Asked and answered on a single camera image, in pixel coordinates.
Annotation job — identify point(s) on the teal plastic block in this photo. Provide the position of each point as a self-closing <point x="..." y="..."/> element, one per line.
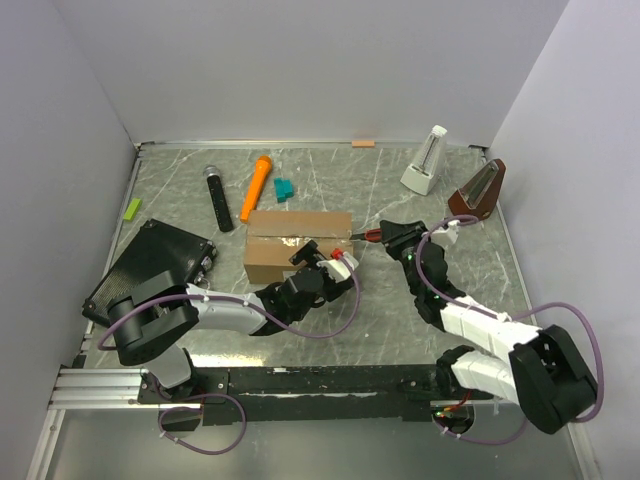
<point x="283" y="189"/>

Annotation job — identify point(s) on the black speaker case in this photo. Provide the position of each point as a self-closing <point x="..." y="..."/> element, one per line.
<point x="156" y="247"/>

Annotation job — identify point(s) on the black microphone silver head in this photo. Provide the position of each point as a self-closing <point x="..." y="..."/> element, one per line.
<point x="213" y="179"/>

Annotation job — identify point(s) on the orange tape piece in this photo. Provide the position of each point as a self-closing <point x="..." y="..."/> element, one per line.
<point x="363" y="144"/>

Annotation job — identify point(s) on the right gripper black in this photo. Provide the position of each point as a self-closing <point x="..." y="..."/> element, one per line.
<point x="395" y="236"/>

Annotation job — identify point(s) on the green plastic block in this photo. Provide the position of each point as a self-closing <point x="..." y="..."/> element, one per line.
<point x="132" y="209"/>

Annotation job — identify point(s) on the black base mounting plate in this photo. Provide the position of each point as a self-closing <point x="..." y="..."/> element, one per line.
<point x="305" y="393"/>

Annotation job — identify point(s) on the brown cardboard express box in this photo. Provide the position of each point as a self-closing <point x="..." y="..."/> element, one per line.
<point x="273" y="237"/>

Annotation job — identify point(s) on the red black utility knife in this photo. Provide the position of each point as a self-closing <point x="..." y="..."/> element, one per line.
<point x="371" y="235"/>

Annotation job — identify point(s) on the white metronome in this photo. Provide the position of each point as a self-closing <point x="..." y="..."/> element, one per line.
<point x="424" y="171"/>

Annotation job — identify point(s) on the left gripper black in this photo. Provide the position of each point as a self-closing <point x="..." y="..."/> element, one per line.
<point x="311" y="255"/>

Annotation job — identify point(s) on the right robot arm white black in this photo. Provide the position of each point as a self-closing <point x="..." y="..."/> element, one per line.
<point x="538" y="369"/>

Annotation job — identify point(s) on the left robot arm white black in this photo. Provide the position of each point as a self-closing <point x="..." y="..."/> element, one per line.
<point x="146" y="324"/>

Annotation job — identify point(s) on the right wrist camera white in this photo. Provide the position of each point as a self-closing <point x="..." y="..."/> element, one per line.
<point x="447" y="235"/>

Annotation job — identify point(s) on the brown wooden metronome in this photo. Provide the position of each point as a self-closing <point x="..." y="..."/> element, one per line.
<point x="476" y="200"/>

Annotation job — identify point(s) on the aluminium rail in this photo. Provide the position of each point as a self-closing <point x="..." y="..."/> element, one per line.
<point x="96" y="389"/>

